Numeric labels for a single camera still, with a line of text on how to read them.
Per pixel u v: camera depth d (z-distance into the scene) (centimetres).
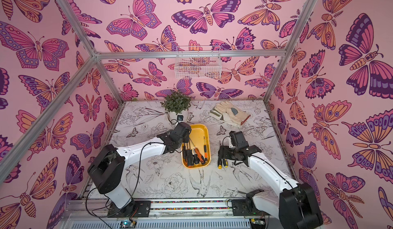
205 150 90
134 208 67
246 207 73
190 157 86
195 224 70
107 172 45
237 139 66
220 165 85
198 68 106
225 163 87
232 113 110
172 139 67
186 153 86
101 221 69
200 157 87
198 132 91
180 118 78
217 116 109
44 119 62
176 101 92
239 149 65
